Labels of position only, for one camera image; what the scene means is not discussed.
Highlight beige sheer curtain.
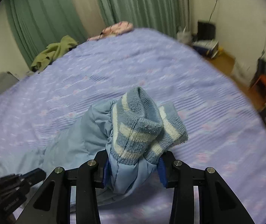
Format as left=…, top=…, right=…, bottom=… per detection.
left=72, top=0, right=106, bottom=38

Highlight pink floral garment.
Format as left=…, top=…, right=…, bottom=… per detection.
left=88, top=21, right=134, bottom=41

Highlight blue storage box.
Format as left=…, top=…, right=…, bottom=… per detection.
left=192, top=39, right=219, bottom=59

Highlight green curtain left panel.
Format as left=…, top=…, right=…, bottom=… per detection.
left=5, top=0, right=87, bottom=66

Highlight white plastic bag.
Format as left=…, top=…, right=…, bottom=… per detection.
left=176, top=26, right=192, bottom=45

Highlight white paper bag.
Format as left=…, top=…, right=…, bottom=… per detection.
left=231, top=60, right=254, bottom=88

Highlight black backpack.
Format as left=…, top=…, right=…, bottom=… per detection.
left=256, top=58, right=266, bottom=77

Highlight black wall cable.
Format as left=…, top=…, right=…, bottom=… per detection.
left=208, top=0, right=220, bottom=23

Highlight green curtain right panel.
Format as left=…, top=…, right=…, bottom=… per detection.
left=97, top=0, right=191, bottom=38

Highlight purple floral bed sheet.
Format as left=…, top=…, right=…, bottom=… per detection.
left=0, top=29, right=266, bottom=223

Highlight light blue padded pants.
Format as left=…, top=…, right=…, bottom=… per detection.
left=0, top=87, right=188, bottom=205

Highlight olive green garment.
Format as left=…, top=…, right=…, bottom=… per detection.
left=30, top=35, right=78, bottom=72

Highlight black speaker box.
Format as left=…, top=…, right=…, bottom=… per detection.
left=197, top=21, right=216, bottom=41

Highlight green curtain panel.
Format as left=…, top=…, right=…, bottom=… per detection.
left=97, top=0, right=191, bottom=38
left=5, top=0, right=87, bottom=66

